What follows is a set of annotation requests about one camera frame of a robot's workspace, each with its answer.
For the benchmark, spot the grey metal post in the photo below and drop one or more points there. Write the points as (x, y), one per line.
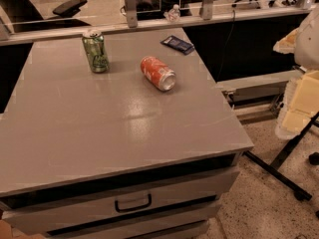
(131, 12)
(206, 8)

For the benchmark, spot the blue snack packet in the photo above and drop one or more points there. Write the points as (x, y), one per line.
(178, 44)

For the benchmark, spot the green soda can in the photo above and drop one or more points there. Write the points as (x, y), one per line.
(94, 46)

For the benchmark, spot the grey drawer cabinet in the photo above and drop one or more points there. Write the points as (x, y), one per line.
(72, 142)

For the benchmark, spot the grey metal post right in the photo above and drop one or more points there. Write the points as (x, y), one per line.
(206, 8)

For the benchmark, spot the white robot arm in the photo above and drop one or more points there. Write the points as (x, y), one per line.
(306, 53)

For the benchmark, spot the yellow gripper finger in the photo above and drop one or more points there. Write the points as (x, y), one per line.
(287, 44)
(300, 105)

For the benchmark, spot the black drawer handle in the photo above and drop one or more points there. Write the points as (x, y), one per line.
(133, 203)

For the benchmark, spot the black office chair left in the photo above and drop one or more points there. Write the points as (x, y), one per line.
(25, 11)

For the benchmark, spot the red coke can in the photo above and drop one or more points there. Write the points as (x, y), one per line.
(158, 73)

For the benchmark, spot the grey metal post left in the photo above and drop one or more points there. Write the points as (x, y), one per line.
(131, 12)

